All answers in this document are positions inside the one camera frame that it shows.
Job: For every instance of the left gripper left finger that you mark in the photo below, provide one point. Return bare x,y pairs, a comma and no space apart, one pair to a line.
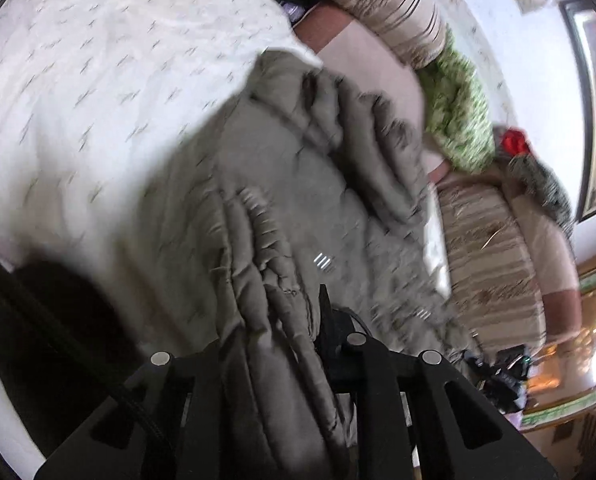
168,423

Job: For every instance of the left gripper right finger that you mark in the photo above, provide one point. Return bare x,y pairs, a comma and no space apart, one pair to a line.
418,416

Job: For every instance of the grey hooded puffer jacket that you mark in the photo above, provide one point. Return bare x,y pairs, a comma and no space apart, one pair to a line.
301,181

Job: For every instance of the wooden cabinet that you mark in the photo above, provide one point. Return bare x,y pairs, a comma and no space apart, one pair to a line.
560,419

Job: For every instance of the striped floral cushion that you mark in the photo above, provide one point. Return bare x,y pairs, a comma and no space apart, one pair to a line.
494,284

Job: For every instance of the checkered dark cloth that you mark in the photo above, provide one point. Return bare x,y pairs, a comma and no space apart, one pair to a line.
543,186

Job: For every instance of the red cloth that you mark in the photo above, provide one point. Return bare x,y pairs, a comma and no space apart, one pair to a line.
514,142

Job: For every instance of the green white floral cloth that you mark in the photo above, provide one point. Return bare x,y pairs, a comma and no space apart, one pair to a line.
457,117

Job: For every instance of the white leaf-print bed sheet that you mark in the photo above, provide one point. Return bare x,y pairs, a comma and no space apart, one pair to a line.
94,96

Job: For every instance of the pink and red blanket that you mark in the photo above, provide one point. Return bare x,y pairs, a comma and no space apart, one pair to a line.
347,47

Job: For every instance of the striped floral folded quilt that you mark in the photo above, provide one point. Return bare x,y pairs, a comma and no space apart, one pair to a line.
414,30

